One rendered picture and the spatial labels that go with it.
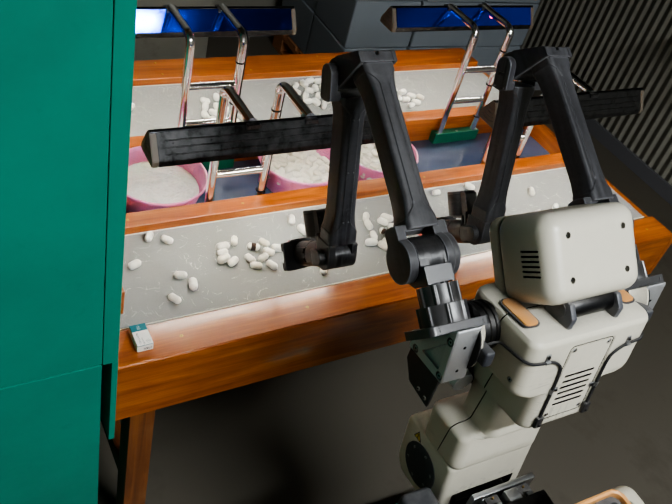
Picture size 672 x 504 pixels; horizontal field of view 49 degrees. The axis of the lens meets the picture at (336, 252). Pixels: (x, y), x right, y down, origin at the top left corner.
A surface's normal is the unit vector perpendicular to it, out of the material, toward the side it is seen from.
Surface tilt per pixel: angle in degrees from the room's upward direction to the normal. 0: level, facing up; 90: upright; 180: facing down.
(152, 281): 0
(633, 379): 0
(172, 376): 90
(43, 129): 90
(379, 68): 33
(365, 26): 90
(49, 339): 90
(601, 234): 47
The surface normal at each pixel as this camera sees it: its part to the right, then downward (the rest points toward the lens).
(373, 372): 0.22, -0.73
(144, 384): 0.46, 0.66
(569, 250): 0.47, 0.00
